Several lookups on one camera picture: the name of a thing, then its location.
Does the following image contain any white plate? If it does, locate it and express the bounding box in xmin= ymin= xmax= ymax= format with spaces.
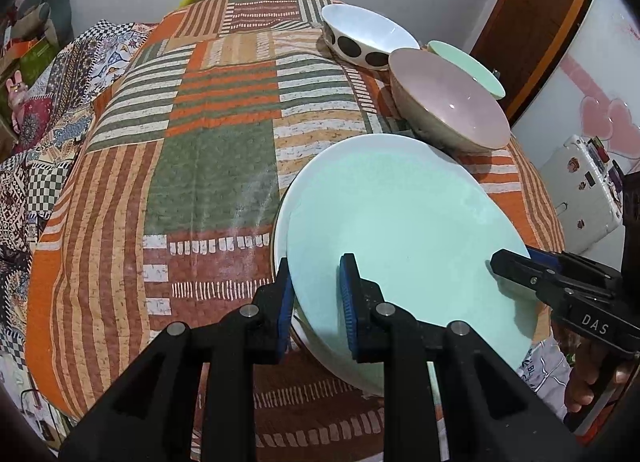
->
xmin=270 ymin=134 xmax=482 ymax=395

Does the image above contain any mint green plate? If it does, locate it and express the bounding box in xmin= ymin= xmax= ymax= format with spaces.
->
xmin=286 ymin=139 xmax=537 ymax=393

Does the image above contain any pink bowl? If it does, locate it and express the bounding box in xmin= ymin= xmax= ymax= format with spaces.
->
xmin=388 ymin=48 xmax=511 ymax=153

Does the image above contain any mint green bowl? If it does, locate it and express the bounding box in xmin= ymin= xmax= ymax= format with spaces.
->
xmin=426 ymin=40 xmax=506 ymax=100

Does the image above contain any white dotted bowl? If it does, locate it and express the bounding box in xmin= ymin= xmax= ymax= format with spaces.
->
xmin=321 ymin=4 xmax=420 ymax=70

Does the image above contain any right hand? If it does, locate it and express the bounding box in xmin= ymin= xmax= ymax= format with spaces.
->
xmin=564 ymin=340 xmax=608 ymax=413

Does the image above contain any white suitcase with stickers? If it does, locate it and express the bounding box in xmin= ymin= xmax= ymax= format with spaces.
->
xmin=539 ymin=135 xmax=623 ymax=254

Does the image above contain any striped patchwork tablecloth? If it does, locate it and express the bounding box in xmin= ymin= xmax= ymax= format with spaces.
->
xmin=24 ymin=0 xmax=566 ymax=462

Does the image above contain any wooden door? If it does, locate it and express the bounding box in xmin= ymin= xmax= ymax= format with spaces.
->
xmin=471 ymin=0 xmax=591 ymax=123

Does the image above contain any patterned checkered blanket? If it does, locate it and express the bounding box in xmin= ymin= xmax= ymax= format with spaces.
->
xmin=1 ymin=20 xmax=155 ymax=370

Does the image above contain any pink rabbit toy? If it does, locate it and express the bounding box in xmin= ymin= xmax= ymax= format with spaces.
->
xmin=6 ymin=69 xmax=28 ymax=134

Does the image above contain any green cardboard box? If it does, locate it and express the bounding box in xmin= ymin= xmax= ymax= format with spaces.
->
xmin=1 ymin=39 xmax=60 ymax=104

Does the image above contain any grey plush toy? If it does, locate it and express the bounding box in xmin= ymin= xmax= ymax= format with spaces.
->
xmin=11 ymin=0 xmax=74 ymax=50

